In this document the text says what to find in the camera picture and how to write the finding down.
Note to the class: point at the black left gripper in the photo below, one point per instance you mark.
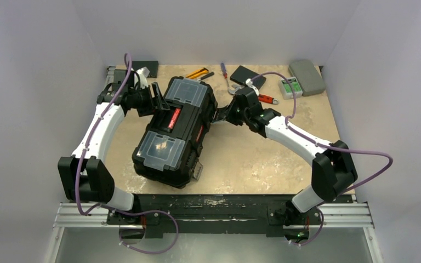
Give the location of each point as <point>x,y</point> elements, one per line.
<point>158,101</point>

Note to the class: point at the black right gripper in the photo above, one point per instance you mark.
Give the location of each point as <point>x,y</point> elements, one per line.
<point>228,111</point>

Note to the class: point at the black plastic toolbox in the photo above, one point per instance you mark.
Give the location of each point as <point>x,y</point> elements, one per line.
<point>170,148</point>

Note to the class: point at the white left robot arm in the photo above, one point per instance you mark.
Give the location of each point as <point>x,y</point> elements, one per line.
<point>121,81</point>

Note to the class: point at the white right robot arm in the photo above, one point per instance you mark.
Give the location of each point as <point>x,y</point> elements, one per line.
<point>332,167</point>

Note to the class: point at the red blue screwdriver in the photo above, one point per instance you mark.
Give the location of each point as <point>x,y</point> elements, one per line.
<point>224,72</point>

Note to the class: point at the black flat box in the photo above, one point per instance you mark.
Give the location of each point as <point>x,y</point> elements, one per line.
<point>241,74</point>

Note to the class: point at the yellow utility knife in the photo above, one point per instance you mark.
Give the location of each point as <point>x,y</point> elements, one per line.
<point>197,73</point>

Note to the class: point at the grey plastic case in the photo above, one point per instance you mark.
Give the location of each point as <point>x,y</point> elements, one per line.
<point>308,77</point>

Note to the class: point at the red handled adjustable wrench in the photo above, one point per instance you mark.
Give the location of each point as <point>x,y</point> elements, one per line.
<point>262,98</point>

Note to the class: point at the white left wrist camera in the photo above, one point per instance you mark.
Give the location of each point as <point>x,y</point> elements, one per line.
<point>140,77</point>

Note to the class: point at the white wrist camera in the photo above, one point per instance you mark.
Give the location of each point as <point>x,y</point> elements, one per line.
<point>249,84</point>
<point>140,77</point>

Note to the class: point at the black network switch box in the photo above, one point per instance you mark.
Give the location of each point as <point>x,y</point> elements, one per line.
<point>152,66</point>

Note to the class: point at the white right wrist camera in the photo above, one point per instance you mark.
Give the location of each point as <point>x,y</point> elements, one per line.
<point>249,84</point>

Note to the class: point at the aluminium rail frame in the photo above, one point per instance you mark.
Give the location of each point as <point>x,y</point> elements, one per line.
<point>87,214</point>

